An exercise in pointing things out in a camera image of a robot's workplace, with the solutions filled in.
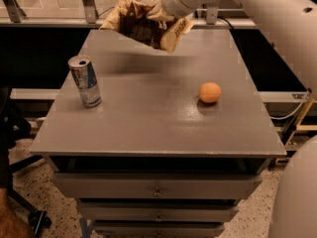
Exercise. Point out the yellow stand frame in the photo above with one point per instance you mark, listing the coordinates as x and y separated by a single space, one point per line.
295 123

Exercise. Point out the orange fruit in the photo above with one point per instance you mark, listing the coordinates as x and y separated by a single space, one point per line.
210 92

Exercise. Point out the brown chip bag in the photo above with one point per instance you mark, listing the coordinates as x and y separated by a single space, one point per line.
129 18

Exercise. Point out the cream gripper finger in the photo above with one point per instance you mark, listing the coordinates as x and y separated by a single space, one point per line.
158 13

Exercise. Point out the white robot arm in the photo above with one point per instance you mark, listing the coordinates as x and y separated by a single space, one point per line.
291 25

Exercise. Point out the grey drawer cabinet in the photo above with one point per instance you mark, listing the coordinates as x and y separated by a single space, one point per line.
152 159

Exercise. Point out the metal railing frame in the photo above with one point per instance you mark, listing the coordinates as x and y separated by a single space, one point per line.
55 13

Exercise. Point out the redbull can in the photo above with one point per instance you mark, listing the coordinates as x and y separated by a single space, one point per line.
84 76

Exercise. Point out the black office chair base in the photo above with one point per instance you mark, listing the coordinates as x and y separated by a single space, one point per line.
14 127

